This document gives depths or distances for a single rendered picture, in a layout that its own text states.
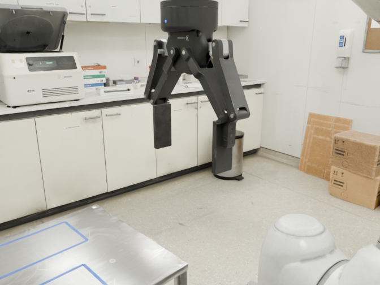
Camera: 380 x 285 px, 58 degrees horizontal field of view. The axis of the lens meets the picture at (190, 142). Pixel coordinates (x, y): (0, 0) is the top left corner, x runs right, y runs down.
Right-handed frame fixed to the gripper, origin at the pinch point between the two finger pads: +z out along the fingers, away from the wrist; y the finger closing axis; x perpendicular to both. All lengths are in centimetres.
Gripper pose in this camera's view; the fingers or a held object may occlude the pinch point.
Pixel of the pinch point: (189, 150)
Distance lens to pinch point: 49.4
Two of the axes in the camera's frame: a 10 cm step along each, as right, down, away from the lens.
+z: 0.0, 9.6, 2.9
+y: -6.3, -2.2, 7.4
